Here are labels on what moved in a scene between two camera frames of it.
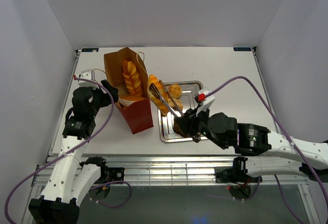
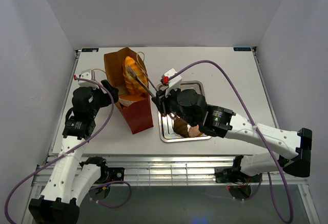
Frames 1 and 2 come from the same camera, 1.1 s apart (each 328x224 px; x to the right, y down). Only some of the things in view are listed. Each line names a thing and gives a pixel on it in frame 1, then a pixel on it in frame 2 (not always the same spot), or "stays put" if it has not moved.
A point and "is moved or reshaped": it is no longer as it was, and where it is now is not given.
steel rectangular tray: x=189 y=89 stays put
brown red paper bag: x=128 y=73 stays put
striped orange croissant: x=154 y=80 is moved or reshaped
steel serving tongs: x=154 y=90 is moved or reshaped
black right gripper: x=190 y=120 → x=161 y=101
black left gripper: x=105 y=97 stays put
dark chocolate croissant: x=178 y=129 stays put
